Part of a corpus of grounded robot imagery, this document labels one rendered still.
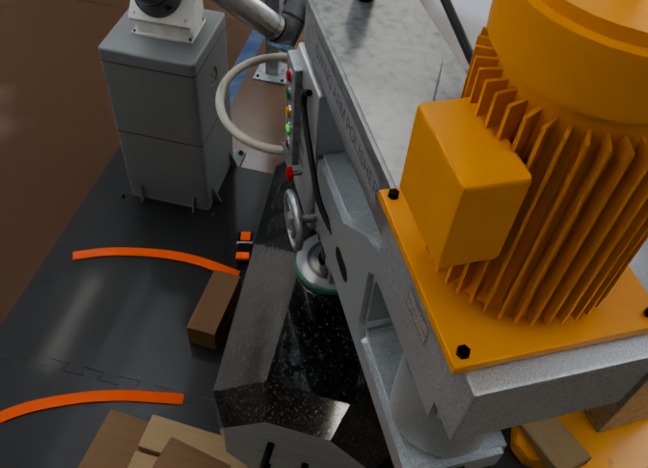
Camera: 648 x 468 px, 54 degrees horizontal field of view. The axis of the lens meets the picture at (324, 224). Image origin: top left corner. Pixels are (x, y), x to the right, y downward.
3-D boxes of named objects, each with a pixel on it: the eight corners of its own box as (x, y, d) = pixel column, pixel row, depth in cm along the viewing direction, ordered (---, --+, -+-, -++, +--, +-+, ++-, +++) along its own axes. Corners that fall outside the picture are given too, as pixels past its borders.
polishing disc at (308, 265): (288, 240, 194) (288, 237, 193) (356, 229, 198) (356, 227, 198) (306, 297, 181) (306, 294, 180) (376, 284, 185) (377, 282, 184)
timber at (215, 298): (216, 285, 281) (214, 268, 271) (242, 291, 279) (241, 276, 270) (189, 343, 261) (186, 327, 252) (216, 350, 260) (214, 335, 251)
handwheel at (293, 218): (334, 258, 155) (338, 217, 143) (293, 264, 152) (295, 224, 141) (318, 212, 164) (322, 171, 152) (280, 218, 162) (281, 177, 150)
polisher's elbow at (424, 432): (454, 347, 127) (479, 290, 112) (511, 434, 116) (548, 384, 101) (370, 382, 121) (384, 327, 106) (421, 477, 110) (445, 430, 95)
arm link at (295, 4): (275, 6, 216) (306, 19, 213) (290, -26, 215) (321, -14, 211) (284, 15, 225) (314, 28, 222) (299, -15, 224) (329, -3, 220)
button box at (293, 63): (302, 164, 160) (307, 69, 138) (291, 166, 159) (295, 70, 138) (295, 143, 165) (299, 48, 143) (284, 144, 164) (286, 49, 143)
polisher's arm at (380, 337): (485, 483, 128) (574, 367, 91) (377, 511, 123) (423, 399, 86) (376, 213, 174) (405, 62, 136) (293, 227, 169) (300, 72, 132)
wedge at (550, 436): (584, 464, 161) (592, 457, 157) (553, 481, 157) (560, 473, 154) (537, 396, 172) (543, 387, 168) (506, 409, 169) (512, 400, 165)
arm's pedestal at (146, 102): (118, 201, 311) (78, 51, 246) (156, 135, 343) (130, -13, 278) (215, 222, 306) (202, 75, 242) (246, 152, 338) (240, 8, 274)
